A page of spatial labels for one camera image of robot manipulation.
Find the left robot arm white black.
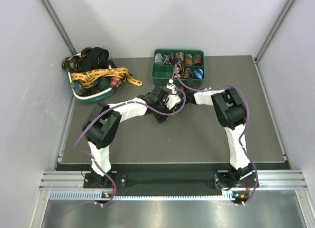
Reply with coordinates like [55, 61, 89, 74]
[83, 87, 182, 187]

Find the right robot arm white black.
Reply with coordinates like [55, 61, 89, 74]
[180, 78, 252, 189]

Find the brown pink rolled tie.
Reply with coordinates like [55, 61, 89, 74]
[183, 67, 193, 79]

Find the blue striped rolled tie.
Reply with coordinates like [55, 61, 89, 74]
[193, 68, 204, 80]

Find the pink floral rolled tie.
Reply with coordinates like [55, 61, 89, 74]
[173, 65, 183, 79]

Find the dark brown rolled tie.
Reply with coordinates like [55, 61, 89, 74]
[193, 54, 203, 66]

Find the green compartment tray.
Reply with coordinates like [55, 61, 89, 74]
[152, 49, 206, 88]

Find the teal floral rolled tie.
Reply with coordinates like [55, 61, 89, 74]
[174, 52, 184, 65]

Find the dark red rolled tie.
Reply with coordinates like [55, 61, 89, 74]
[163, 53, 174, 65]

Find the grey rolled tie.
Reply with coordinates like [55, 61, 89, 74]
[154, 53, 163, 65]

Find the red patterned tie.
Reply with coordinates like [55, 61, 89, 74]
[110, 77, 122, 88]

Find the white teal basket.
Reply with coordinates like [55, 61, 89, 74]
[66, 53, 115, 103]

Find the yellow patterned tie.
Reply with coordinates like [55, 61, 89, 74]
[70, 67, 143, 89]

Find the black tie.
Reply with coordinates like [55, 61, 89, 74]
[78, 47, 117, 72]

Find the green patterned tie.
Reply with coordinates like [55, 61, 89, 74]
[70, 81, 87, 97]

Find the dark floral tie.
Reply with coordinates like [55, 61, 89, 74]
[62, 56, 80, 73]

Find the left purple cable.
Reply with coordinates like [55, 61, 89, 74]
[73, 87, 188, 205]

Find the purple cable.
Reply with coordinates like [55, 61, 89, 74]
[173, 63, 258, 206]
[73, 87, 188, 205]

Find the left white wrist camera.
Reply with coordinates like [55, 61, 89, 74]
[165, 94, 182, 110]

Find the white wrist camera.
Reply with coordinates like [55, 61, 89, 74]
[166, 79, 177, 95]
[165, 94, 182, 110]

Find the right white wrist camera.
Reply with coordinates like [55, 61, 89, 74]
[166, 79, 177, 95]

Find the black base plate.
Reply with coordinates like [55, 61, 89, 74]
[83, 163, 258, 196]

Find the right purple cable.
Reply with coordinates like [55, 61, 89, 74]
[173, 63, 258, 206]

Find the right aluminium frame post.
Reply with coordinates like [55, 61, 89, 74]
[253, 0, 297, 64]

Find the aluminium frame post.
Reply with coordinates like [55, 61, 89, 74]
[40, 0, 77, 55]
[253, 0, 297, 64]

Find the grey slotted cable duct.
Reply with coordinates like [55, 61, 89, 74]
[49, 191, 246, 201]

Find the aluminium front rail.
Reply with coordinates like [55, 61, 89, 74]
[39, 170, 308, 191]

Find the left aluminium frame post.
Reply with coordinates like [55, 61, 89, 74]
[40, 0, 77, 55]

